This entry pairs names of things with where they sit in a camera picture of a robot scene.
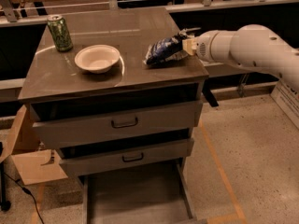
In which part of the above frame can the blue chip bag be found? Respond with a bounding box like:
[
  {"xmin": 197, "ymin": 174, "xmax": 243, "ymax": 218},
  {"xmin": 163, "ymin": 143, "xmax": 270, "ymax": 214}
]
[{"xmin": 144, "ymin": 27, "xmax": 200, "ymax": 66}]

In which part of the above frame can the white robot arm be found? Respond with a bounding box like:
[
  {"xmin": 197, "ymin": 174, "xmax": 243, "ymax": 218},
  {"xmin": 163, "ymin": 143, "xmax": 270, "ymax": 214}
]
[{"xmin": 182, "ymin": 24, "xmax": 299, "ymax": 91}]

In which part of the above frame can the grey drawer cabinet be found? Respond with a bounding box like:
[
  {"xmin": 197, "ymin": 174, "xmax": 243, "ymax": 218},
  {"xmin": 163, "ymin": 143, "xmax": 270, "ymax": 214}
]
[{"xmin": 18, "ymin": 6, "xmax": 210, "ymax": 179}]

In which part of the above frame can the grey open bottom drawer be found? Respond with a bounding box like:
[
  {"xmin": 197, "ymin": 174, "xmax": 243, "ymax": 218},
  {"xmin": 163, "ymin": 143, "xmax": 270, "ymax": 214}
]
[{"xmin": 82, "ymin": 161, "xmax": 197, "ymax": 224}]

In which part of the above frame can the grey top drawer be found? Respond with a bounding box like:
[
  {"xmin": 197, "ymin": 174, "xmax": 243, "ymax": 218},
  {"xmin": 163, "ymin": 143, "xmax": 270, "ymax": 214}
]
[{"xmin": 33, "ymin": 100, "xmax": 202, "ymax": 149}]

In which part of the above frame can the grey middle drawer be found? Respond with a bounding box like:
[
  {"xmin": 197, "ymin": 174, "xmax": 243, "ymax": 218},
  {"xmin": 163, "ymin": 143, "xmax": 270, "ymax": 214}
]
[{"xmin": 60, "ymin": 138, "xmax": 194, "ymax": 176}]

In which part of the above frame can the white bowl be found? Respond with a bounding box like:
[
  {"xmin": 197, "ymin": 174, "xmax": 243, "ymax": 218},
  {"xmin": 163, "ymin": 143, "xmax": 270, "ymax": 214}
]
[{"xmin": 75, "ymin": 45, "xmax": 121, "ymax": 74}]

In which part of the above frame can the white printed cardboard box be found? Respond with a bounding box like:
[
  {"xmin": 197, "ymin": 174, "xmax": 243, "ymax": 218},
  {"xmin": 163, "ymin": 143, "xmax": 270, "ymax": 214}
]
[{"xmin": 271, "ymin": 80, "xmax": 299, "ymax": 129}]

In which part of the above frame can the green soda can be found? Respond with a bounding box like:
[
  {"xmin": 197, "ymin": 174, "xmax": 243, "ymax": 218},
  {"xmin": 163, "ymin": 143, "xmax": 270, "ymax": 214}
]
[{"xmin": 47, "ymin": 15, "xmax": 73, "ymax": 52}]

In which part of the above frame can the brown cardboard box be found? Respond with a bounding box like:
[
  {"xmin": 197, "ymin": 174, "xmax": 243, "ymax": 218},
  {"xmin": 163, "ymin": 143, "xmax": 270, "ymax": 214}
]
[{"xmin": 1, "ymin": 105, "xmax": 67, "ymax": 185}]

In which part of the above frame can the black stand leg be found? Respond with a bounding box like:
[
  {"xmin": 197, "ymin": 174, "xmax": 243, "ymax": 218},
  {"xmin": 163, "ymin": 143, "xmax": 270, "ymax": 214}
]
[{"xmin": 0, "ymin": 142, "xmax": 12, "ymax": 212}]

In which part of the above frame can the black cable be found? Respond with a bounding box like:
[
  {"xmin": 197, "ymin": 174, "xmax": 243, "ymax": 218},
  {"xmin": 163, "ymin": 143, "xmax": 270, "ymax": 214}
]
[{"xmin": 4, "ymin": 173, "xmax": 45, "ymax": 224}]

